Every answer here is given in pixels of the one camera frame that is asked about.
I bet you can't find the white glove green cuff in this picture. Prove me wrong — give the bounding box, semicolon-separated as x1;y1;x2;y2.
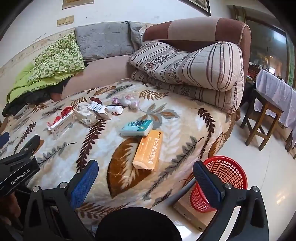
74;103;99;127

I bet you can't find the glass door green frame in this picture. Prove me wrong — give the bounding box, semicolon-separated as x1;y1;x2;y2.
245;14;296;88

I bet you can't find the green checked quilt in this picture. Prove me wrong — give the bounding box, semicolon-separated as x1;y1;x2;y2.
7;31;85;103

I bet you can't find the red plastic basket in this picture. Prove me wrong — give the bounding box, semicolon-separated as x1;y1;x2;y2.
190;156;248;213

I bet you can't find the black clothing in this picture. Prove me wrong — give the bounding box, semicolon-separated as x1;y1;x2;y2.
2;79;70;117

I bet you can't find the white spray bottle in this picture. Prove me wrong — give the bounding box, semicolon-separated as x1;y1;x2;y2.
106;105;123;115

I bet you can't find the orange cardboard box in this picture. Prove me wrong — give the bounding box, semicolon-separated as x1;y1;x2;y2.
132;129;164;172

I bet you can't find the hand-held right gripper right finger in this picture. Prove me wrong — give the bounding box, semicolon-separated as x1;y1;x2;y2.
193;160;270;241

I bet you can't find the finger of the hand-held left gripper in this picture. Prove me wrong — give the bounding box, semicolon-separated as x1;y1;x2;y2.
0;132;10;149
13;135;41;157

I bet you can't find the teal tissue pack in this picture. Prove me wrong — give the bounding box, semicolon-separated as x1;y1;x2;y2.
120;120;154;137

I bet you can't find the leaf print blanket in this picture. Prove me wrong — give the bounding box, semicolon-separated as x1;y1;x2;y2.
0;79;234;232

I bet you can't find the clear plastic bag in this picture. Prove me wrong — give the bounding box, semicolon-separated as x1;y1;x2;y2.
119;94;134;107

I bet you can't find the wooden stool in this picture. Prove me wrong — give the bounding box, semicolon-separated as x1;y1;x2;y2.
284;130;296;160
240;89;284;151

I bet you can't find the white and red medicine box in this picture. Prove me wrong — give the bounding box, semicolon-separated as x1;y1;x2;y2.
47;111;75;140

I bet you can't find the framed wall picture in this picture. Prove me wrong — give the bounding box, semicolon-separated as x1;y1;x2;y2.
185;0;211;16

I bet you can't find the pale purple tablecloth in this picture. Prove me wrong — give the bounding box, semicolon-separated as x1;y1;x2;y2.
254;70;296;149

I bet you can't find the brown fabric sofa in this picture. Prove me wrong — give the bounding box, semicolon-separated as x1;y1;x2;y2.
52;17;252;114

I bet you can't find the striped floral quilt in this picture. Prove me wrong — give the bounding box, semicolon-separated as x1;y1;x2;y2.
128;40;245;114

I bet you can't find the brown cardboard sheet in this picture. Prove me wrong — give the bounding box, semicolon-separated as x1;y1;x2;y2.
172;195;218;232

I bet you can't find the grey quilted pillow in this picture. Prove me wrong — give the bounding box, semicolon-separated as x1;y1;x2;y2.
74;21;148;62

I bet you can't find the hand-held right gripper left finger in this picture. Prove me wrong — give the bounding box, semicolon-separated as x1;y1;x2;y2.
23;159;99;241

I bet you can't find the blue and white medicine box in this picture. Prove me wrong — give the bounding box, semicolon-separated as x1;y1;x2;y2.
87;101;111;120

